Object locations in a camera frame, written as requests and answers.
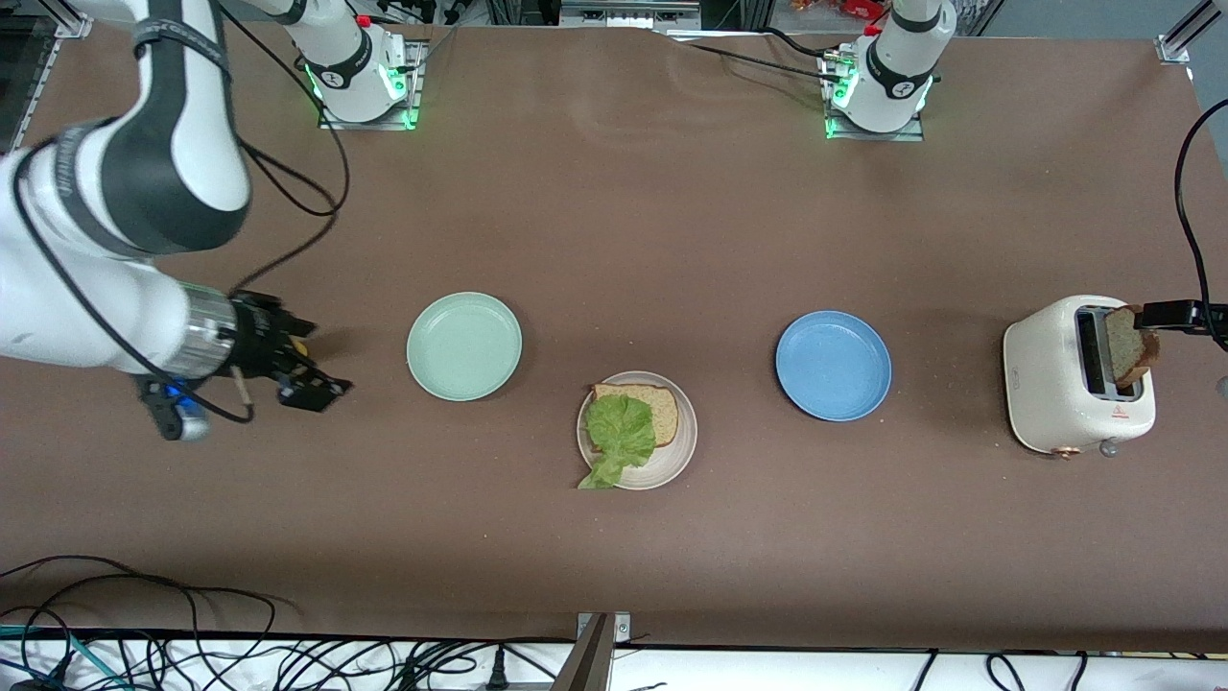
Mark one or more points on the dark crust bread slice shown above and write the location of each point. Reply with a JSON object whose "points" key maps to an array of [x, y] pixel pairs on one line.
{"points": [[1124, 350]]}

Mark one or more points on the pale green plate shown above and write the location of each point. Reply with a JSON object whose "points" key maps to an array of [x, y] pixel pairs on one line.
{"points": [[464, 346]]}

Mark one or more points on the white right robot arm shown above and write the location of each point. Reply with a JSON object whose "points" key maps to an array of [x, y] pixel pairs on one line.
{"points": [[67, 307]]}

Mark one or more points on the light crust bread slice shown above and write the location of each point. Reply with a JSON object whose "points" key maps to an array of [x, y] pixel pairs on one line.
{"points": [[665, 413]]}

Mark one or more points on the aluminium frame profile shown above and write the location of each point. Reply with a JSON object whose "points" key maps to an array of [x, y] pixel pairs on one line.
{"points": [[67, 19], [1175, 48]]}

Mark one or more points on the green lettuce leaf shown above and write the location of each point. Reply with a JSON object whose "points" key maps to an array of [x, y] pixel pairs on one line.
{"points": [[622, 427]]}

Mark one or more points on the metal base plate right arm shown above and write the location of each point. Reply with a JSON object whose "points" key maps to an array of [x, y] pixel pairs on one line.
{"points": [[419, 77]]}

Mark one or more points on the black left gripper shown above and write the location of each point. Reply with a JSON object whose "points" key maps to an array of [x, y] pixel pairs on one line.
{"points": [[1172, 315]]}

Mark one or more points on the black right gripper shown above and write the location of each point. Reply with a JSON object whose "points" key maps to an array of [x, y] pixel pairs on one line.
{"points": [[255, 344]]}

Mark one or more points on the grey device box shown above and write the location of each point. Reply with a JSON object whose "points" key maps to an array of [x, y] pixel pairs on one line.
{"points": [[624, 11]]}

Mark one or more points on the cream white toaster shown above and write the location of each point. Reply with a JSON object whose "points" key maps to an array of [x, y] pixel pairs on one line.
{"points": [[1046, 384]]}

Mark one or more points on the aluminium post with bracket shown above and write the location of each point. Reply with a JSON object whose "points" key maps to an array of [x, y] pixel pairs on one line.
{"points": [[590, 662]]}

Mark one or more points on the red packet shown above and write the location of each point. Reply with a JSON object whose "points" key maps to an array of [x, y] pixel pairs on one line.
{"points": [[854, 8]]}

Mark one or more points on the metal base plate left arm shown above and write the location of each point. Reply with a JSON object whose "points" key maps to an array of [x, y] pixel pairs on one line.
{"points": [[902, 137]]}

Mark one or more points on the beige plate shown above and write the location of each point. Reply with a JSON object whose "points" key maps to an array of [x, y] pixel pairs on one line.
{"points": [[672, 461]]}

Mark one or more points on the black power plug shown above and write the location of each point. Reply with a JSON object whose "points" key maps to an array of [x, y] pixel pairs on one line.
{"points": [[497, 672]]}

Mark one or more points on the blue plate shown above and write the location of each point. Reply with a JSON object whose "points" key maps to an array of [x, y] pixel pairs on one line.
{"points": [[834, 366]]}

